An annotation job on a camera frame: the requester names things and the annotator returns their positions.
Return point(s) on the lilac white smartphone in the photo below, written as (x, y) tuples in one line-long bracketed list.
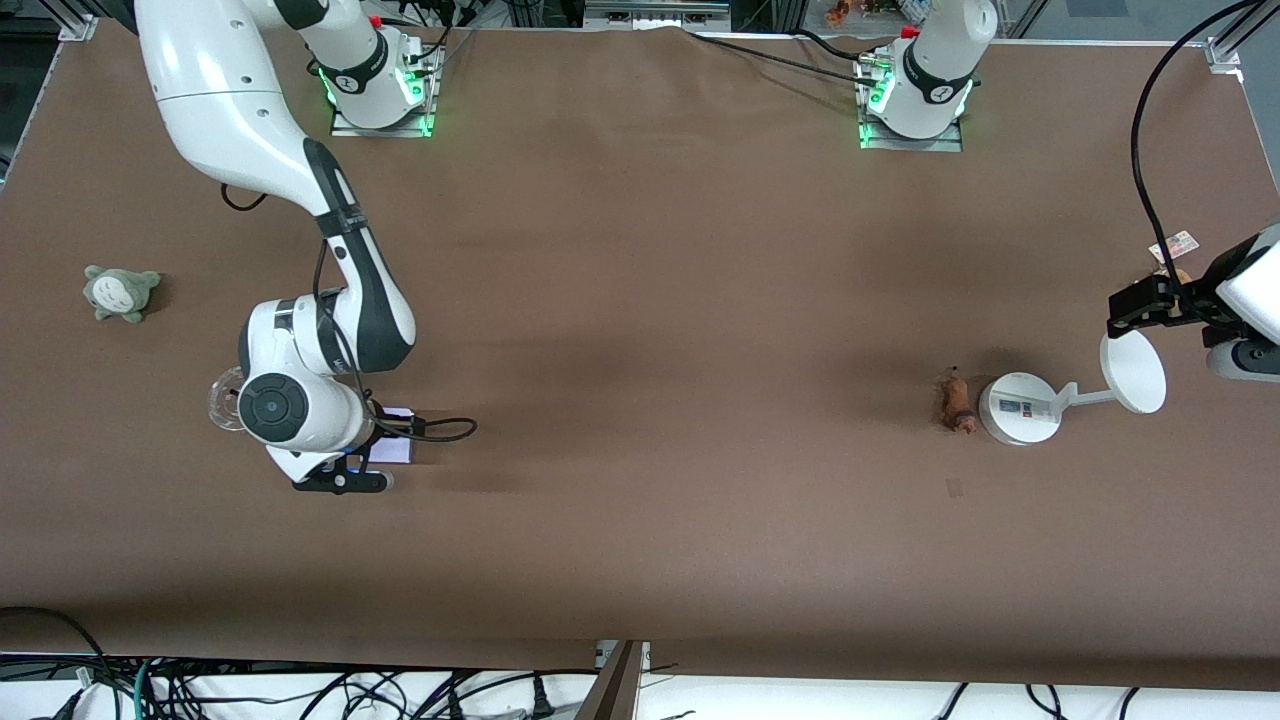
[(400, 448)]

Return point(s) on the small orange toy figure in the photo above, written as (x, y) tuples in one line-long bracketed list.
[(1180, 274)]

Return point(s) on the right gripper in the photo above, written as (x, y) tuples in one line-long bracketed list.
[(381, 415)]

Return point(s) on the grey green plush toy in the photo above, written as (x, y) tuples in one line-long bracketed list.
[(120, 295)]

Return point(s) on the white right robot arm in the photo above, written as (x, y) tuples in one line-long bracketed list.
[(230, 90)]

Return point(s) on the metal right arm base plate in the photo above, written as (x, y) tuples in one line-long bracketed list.
[(345, 125)]

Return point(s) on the brown metal frame beam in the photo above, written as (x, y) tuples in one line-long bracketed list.
[(612, 685)]

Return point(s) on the orange background toy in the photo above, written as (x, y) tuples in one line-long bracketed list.
[(840, 12)]

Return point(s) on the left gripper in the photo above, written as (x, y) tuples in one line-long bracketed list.
[(1188, 304)]

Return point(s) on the small red white card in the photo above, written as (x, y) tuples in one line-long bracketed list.
[(1173, 245)]

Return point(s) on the grey metal rail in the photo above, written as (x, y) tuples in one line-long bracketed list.
[(655, 14)]

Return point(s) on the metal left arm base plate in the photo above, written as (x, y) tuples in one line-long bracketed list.
[(905, 145)]

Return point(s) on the brown table cover sheet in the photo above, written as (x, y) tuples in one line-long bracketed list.
[(640, 250)]

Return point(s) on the aluminium corner bracket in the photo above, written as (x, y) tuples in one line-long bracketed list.
[(78, 28), (1225, 52)]

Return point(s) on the clear glass cup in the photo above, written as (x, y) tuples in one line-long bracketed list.
[(222, 400)]

